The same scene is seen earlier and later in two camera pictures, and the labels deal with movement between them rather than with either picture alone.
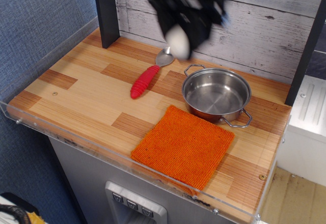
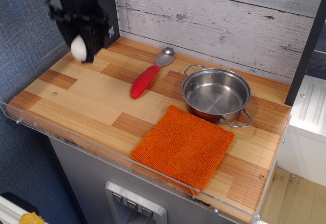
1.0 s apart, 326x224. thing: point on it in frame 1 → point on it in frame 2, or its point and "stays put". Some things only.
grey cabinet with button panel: x=109 y=190 stays put
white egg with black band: x=178 y=38 → x=78 y=48
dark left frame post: x=105 y=0 stays put
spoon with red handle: x=163 y=57 stays put
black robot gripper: x=200 y=0 → x=78 y=0
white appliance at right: x=303 y=152 stays put
